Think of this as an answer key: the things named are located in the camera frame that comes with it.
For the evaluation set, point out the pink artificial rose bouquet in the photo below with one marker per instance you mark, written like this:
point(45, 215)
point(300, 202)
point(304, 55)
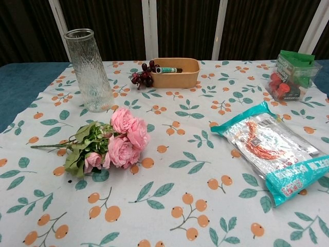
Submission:
point(120, 144)

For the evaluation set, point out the clear textured glass vase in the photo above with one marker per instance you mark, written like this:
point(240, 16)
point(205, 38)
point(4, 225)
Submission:
point(88, 74)

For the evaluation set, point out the tan rectangular paper tray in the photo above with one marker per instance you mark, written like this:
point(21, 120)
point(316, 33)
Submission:
point(177, 77)

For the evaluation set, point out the dark red artificial grapes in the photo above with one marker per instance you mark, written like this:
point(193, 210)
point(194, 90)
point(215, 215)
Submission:
point(144, 76)

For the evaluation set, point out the green white marker pen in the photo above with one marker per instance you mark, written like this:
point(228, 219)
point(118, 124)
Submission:
point(168, 69)

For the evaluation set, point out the floral print tablecloth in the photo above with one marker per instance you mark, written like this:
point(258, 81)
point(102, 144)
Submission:
point(164, 185)

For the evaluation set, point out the teal snack food packet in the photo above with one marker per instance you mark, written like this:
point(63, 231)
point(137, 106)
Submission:
point(272, 151)

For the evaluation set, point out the clear box with red items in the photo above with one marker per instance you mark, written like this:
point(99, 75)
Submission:
point(290, 79)

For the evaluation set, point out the teal blue table mat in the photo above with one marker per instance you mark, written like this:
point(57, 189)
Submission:
point(23, 85)

